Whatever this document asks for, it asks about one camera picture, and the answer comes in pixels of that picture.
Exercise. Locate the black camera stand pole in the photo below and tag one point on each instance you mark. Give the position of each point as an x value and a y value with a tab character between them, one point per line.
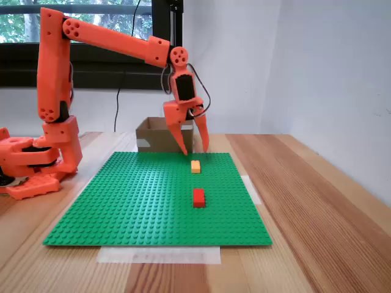
179	30

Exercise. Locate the cardboard box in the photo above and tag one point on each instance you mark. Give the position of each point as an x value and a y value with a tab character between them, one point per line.
155	137

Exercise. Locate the white masking tape strip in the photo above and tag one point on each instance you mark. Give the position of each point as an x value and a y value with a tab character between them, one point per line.
252	189
159	255
143	143

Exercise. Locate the yellow lego block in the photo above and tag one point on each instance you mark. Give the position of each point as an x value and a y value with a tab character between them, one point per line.
195	167

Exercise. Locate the black table clamp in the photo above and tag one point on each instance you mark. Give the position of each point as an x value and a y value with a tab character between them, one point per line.
4	181

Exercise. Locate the red lego block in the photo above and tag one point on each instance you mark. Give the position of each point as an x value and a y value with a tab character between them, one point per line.
199	198

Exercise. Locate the black window frame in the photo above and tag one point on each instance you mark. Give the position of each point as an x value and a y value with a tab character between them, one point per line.
107	70

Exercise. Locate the green lego baseplate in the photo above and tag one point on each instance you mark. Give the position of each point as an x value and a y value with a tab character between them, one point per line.
137	198

